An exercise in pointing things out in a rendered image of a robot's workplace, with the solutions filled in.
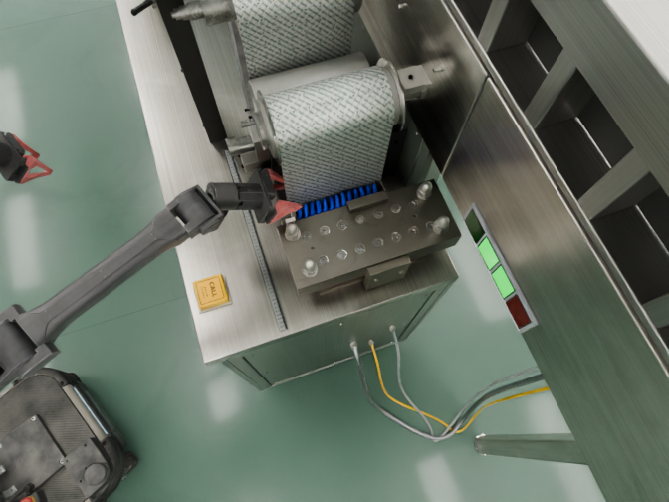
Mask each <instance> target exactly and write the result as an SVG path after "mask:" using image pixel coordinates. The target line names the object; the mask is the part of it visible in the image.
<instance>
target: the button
mask: <svg viewBox="0 0 669 502"><path fill-rule="evenodd" d="M193 286H194V290H195V294H196V298H197V302H198V306H199V308H200V309H201V310H205V309H208V308H211V307H214V306H217V305H221V304H224V303H227V302H229V298H228V294H227V291H226V287H225V284H224V280H223V277H222V275H221V274H217V275H214V276H211V277H208V278H205V279H201V280H198V281H195V282H193Z"/></svg>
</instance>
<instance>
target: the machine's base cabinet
mask: <svg viewBox="0 0 669 502"><path fill-rule="evenodd" d="M453 283H454V282H452V283H449V284H446V285H443V286H440V287H437V288H434V289H431V290H428V291H426V292H423V293H420V294H417V295H414V296H411V297H408V298H405V299H402V300H399V301H396V302H393V303H390V304H388V305H385V306H382V307H379V308H376V309H373V310H370V311H367V312H364V313H361V314H358V315H355V316H352V317H350V318H347V319H344V320H341V321H338V322H335V323H332V324H329V325H326V326H323V327H320V328H317V329H314V330H312V331H309V332H306V333H303V334H300V335H297V336H294V337H291V338H288V339H285V340H282V341H279V342H276V343H274V344H271V345H268V346H266V347H263V348H260V349H257V350H254V351H251V352H248V353H245V354H242V355H239V356H237V357H234V358H231V359H228V360H225V361H222V362H221V363H222V364H223V365H225V366H226V367H228V368H229V369H230V370H232V371H233V372H234V373H236V374H237V375H238V376H240V377H241V378H243V379H244V380H246V381H247V382H248V383H250V384H251V385H252V386H254V387H255V388H256V389H258V390H259V391H262V390H264V389H267V388H270V387H273V386H276V385H279V384H281V383H284V382H287V381H290V380H293V379H296V378H298V377H303V376H306V375H309V374H311V373H314V372H317V371H320V370H323V369H325V368H328V367H331V366H334V365H337V364H339V363H342V362H345V361H348V360H351V359H353V358H355V356H354V352H353V349H351V348H350V346H349V344H350V343H353V342H358V347H357V348H358V351H359V355H360V356H362V355H365V354H367V353H370V352H372V348H371V346H370V345H369V344H368V342H369V341H370V340H374V345H373V346H374V349H375V350H379V349H382V348H384V347H387V346H390V345H393V344H395V341H394V337H393V335H392V332H390V331H389V329H388V328H389V327H390V326H392V325H393V326H395V327H396V330H395V333H396V337H397V341H398V342H401V341H405V340H407V338H408V337H409V336H410V335H411V334H412V332H413V331H414V330H415V329H416V328H417V326H418V325H419V324H420V323H421V322H422V320H423V319H424V318H425V317H426V316H427V314H428V313H429V312H430V311H431V310H432V308H433V307H434V306H435V305H436V304H437V302H438V301H439V300H440V299H441V298H442V296H443V295H444V294H445V293H446V292H447V290H448V289H449V288H450V287H451V286H452V285H453Z"/></svg>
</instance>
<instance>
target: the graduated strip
mask: <svg viewBox="0 0 669 502"><path fill-rule="evenodd" d="M224 153H225V156H226V159H227V163H228V166H229V169H230V172H231V176H232V179H233V182H234V183H242V180H241V177H240V174H239V171H238V168H237V164H236V161H235V158H234V157H231V156H230V153H229V150H228V149H225V150H224ZM242 211H243V214H244V218H245V221H246V224H247V227H248V230H249V234H250V237H251V240H252V243H253V247H254V250H255V253H256V256H257V260H258V263H259V266H260V269H261V272H262V276H263V279H264V282H265V285H266V289H267V292H268V295H269V298H270V302H271V305H272V308H273V311H274V314H275V318H276V321H277V324H278V327H279V331H280V332H282V331H285V330H288V329H289V328H288V325H287V322H286V319H285V315H284V312H283V309H282V306H281V303H280V300H279V297H278V293H277V290H276V287H275V284H274V281H273V278H272V275H271V271H270V268H269V265H268V262H267V259H266V256H265V253H264V249H263V246H262V243H261V240H260V237H259V234H258V231H257V227H256V224H255V221H254V218H253V215H252V212H251V210H242Z"/></svg>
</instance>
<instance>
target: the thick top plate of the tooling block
mask: <svg viewBox="0 0 669 502"><path fill-rule="evenodd" d="M427 181H429V182H431V184H432V195H431V197H430V198H429V199H427V200H422V199H420V198H419V197H418V196H417V194H416V191H417V189H418V188H419V186H420V185H421V184H422V183H423V182H421V183H418V184H414V185H411V186H408V187H404V188H401V189H398V190H395V191H391V192H388V193H386V195H387V197H388V200H387V202H385V203H382V204H379V205H376V206H372V207H369V208H366V209H363V210H359V211H356V212H354V213H349V211H348V209H347V206H343V207H340V208H336V209H333V210H330V211H327V212H323V213H320V214H317V215H313V216H310V217H307V218H303V219H300V220H297V221H296V224H297V226H298V227H299V228H300V231H301V236H300V238H299V239H298V240H296V241H289V240H287V239H286V237H285V230H286V226H287V225H286V224H284V225H280V226H277V231H278V235H279V239H280V242H281V245H282V248H283V251H284V254H285V257H286V260H287V263H288V266H289V269H290V272H291V275H292V278H293V281H294V284H295V287H296V290H297V293H298V296H299V297H301V296H304V295H307V294H310V293H312V292H315V291H318V290H321V289H325V288H328V287H331V286H334V285H337V284H340V283H343V282H346V281H349V280H352V279H355V278H358V277H361V276H364V275H365V274H366V271H367V268H369V267H372V266H375V265H378V264H381V263H384V262H387V261H390V260H393V259H396V258H399V257H402V256H405V255H408V256H409V259H410V260H412V259H415V258H419V257H422V256H425V255H428V254H431V253H434V252H437V251H440V250H443V249H446V248H449V247H452V246H455V245H456V244H457V242H458V241H459V239H460V238H461V236H462V234H461V232H460V230H459V228H458V226H457V224H456V222H455V220H454V218H453V216H452V214H451V212H450V210H449V208H448V206H447V204H446V202H445V199H444V197H443V195H442V193H441V191H440V189H439V187H438V185H437V183H436V181H435V179H431V180H427ZM441 216H447V217H448V218H449V221H450V222H449V229H448V231H447V232H446V233H445V234H442V235H441V234H437V233H436V232H434V230H433V223H434V222H435V221H436V220H437V219H438V218H439V217H441ZM307 259H313V260H314V261H315V263H317V266H318V273H317V274H316V275H315V276H314V277H306V276H305V275H304V274H303V273H302V266H303V263H304V261H305V260H307Z"/></svg>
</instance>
